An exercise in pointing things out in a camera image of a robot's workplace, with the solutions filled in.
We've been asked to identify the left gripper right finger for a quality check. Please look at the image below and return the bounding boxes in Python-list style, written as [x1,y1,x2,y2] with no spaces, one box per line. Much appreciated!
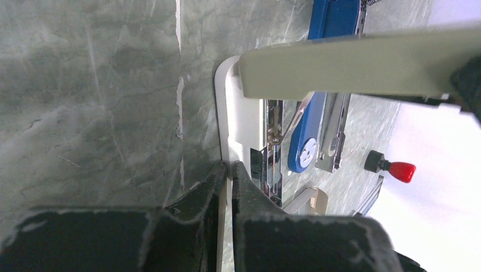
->
[231,161,402,271]

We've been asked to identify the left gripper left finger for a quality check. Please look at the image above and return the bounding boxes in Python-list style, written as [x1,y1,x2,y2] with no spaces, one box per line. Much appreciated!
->
[1,162,227,271]

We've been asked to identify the blue black stapler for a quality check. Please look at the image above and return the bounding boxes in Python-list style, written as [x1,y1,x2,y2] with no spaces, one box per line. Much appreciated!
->
[288,0,368,173]

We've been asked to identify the beige white stapler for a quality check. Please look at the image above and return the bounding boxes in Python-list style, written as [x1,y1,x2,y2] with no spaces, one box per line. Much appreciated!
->
[213,22,481,272]

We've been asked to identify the staple box tray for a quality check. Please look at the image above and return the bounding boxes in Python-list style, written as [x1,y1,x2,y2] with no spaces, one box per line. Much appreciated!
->
[282,188,328,216]

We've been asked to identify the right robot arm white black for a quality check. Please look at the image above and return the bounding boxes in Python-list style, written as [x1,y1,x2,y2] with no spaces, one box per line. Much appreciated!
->
[370,57,480,271]

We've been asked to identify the red emergency stop button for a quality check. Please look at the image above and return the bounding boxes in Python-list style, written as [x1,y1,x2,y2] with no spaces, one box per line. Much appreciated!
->
[364,150,416,184]

